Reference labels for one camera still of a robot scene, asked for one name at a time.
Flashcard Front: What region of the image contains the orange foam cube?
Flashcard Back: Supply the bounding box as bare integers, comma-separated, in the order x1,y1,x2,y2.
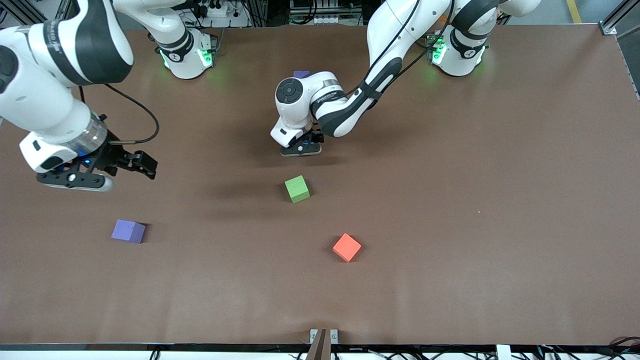
332,233,362,263

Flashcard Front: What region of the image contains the brown angled strut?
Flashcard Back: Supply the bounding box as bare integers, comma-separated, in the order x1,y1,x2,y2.
306,328,328,360

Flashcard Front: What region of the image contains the aluminium frame profile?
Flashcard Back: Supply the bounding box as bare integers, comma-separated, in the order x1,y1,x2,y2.
600,0,640,36

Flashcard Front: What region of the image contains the table cover sheet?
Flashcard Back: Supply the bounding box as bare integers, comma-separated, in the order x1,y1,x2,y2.
0,25,640,346

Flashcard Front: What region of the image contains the green foam cube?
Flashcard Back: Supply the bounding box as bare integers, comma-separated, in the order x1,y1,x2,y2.
284,175,311,204

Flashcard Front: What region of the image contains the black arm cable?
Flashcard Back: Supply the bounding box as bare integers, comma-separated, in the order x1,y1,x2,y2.
77,82,161,146
345,0,456,98

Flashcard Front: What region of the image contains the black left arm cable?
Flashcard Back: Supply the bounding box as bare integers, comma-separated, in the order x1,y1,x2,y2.
345,0,456,98

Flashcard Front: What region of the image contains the black table edge strip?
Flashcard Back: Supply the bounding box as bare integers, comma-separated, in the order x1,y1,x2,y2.
0,342,640,351

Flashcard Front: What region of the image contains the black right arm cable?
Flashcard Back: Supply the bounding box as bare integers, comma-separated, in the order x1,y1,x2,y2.
77,82,161,146

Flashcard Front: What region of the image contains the power strip with black plugs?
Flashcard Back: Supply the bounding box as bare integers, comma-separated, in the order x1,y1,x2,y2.
192,0,236,19

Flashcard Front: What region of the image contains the grey metal table bracket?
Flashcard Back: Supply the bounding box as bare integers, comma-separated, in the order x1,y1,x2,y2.
309,328,339,345

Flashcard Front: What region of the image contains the white power strip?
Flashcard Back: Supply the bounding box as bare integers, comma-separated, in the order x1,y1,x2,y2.
290,14,346,25

